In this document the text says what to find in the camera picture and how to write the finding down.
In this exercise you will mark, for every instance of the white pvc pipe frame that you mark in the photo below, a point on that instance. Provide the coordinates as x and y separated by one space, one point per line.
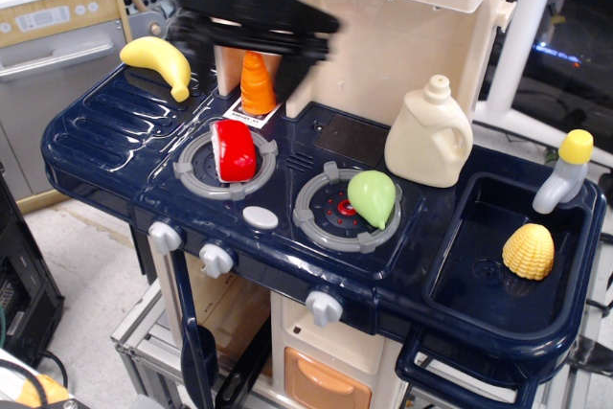
505 72

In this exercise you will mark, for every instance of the grey stove burner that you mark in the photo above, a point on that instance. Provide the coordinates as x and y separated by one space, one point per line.
196 169
324 214

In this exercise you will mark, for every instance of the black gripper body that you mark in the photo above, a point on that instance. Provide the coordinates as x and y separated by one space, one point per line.
291 29

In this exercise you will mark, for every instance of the grey right stove knob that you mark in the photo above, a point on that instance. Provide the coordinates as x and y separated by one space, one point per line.
324 308

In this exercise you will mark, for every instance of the aluminium extrusion frame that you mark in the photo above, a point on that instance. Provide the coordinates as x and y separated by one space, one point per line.
146 347

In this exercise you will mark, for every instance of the grey toy faucet yellow cap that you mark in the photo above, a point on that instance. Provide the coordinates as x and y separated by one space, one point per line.
570 170

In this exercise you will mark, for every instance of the grey right stove burner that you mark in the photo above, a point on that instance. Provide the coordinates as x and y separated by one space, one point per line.
324 214

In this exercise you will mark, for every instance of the navy toy kitchen counter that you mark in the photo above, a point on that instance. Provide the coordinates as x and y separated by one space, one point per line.
114 148

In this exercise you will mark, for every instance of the black monitor screen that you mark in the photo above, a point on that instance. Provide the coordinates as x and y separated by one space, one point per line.
567 81

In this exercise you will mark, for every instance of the grey left stove knob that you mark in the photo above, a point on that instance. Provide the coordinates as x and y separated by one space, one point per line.
164 238

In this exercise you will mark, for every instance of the grey middle stove knob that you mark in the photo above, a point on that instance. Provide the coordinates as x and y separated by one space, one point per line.
216 260

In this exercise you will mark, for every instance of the orange toy drawer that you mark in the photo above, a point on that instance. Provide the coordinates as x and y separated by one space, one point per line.
316 385

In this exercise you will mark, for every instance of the cream detergent bottle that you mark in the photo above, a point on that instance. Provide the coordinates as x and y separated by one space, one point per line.
431 138

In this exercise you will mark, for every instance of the grey oval button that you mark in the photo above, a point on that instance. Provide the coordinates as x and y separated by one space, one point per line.
260 218

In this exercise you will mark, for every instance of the navy toy sink basin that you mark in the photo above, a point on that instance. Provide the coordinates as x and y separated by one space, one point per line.
470 282

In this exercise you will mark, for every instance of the orange toy carrot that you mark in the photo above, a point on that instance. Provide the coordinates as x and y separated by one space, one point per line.
257 91

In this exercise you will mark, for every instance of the yellow toy banana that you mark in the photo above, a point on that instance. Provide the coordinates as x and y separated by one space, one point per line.
159 55

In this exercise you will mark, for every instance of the black computer case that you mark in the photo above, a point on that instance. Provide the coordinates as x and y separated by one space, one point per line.
31 304

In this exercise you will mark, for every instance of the green toy pear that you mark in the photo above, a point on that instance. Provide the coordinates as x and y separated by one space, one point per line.
372 194

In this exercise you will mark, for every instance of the yellow toy corn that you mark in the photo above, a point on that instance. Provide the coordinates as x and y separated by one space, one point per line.
530 251

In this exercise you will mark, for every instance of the navy toy spoon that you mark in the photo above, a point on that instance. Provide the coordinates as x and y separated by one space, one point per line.
198 352

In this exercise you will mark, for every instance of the navy towel bar handle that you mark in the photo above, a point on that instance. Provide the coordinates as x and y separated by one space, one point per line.
450 389

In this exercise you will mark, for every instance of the cream toy kitchen shelf unit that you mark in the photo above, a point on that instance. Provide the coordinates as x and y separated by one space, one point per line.
383 49

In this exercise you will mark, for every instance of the grey left stove burner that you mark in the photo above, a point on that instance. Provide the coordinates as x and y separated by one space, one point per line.
196 169

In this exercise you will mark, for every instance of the grey stove knob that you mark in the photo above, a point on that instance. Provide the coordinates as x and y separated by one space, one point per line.
324 308
164 238
216 260

